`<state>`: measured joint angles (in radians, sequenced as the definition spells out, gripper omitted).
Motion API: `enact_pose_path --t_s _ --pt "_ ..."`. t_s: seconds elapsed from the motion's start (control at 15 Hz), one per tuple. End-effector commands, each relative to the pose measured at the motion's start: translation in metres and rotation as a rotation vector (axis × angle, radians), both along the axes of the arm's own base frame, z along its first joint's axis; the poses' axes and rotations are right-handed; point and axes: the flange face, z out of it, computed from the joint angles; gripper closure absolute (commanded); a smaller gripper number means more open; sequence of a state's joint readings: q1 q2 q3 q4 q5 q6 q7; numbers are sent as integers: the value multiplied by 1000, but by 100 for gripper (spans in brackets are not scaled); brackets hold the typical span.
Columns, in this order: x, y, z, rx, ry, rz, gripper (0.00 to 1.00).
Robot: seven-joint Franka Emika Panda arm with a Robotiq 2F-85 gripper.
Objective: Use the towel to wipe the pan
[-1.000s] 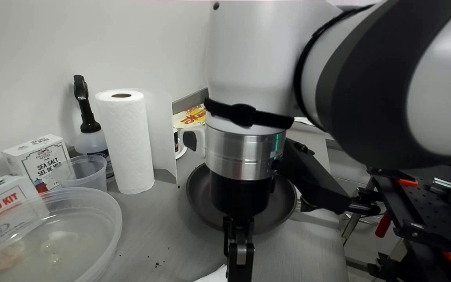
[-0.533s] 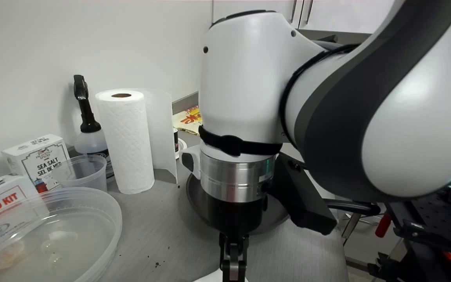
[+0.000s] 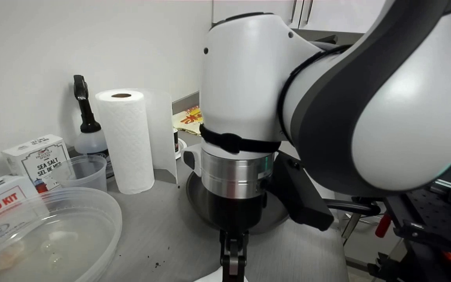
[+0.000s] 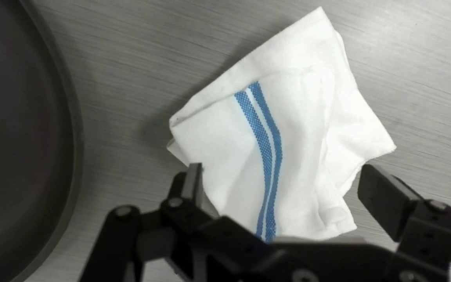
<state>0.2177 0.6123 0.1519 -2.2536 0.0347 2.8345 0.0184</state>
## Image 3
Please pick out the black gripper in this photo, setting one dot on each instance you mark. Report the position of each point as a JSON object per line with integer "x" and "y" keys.
{"x": 235, "y": 212}

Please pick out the white first aid kit box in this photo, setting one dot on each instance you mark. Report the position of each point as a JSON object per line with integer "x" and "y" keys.
{"x": 0, "y": 204}

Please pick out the white bottle with black dispenser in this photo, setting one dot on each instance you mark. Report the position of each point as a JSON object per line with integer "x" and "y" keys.
{"x": 86, "y": 142}

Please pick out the white sea salt box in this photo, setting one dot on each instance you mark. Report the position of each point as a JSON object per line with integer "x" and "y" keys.
{"x": 39, "y": 162}

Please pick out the white paper towel roll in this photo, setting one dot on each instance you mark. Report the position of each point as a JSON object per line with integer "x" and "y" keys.
{"x": 125, "y": 142}

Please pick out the dark nonstick frying pan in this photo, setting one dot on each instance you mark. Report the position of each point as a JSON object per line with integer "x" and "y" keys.
{"x": 196, "y": 201}

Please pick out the black optical breadboard table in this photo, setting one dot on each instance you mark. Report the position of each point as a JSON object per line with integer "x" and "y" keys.
{"x": 434, "y": 209}

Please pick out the small clear plastic container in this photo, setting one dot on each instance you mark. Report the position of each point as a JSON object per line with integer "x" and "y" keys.
{"x": 89, "y": 175}

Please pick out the silver clamp lever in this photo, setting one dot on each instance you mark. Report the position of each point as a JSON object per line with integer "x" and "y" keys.
{"x": 351, "y": 228}

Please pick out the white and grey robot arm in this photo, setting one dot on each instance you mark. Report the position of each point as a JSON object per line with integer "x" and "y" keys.
{"x": 246, "y": 79}

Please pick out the large clear plastic container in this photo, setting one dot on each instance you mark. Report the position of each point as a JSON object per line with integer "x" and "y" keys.
{"x": 78, "y": 245}

